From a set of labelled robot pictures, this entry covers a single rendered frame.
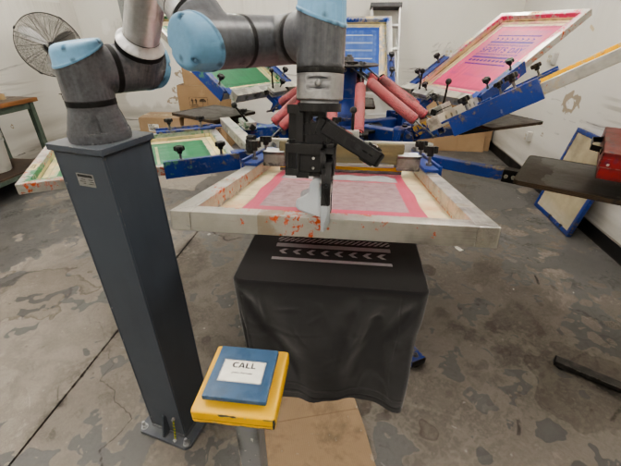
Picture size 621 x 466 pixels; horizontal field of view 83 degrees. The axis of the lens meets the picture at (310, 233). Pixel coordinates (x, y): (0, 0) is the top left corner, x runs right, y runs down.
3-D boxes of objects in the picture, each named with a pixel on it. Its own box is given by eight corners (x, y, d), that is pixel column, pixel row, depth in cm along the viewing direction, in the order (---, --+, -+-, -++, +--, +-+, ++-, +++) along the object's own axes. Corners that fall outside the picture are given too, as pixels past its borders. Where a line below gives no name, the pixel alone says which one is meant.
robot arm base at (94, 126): (54, 141, 91) (40, 101, 86) (103, 128, 103) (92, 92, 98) (100, 147, 86) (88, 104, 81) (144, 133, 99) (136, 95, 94)
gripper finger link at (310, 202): (296, 229, 63) (298, 177, 62) (329, 231, 63) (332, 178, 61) (293, 232, 60) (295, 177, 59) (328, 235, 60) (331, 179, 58)
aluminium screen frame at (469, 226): (497, 249, 61) (502, 227, 59) (171, 229, 66) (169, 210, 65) (419, 168, 134) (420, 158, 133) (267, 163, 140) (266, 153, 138)
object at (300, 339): (405, 416, 98) (432, 294, 77) (247, 399, 102) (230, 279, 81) (404, 406, 101) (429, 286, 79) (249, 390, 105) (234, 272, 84)
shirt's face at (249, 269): (427, 293, 78) (427, 292, 77) (234, 279, 82) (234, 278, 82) (403, 202, 119) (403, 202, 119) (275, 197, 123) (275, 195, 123)
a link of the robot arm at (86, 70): (55, 99, 89) (35, 37, 83) (110, 92, 98) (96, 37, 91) (73, 104, 82) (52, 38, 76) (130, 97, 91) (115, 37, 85)
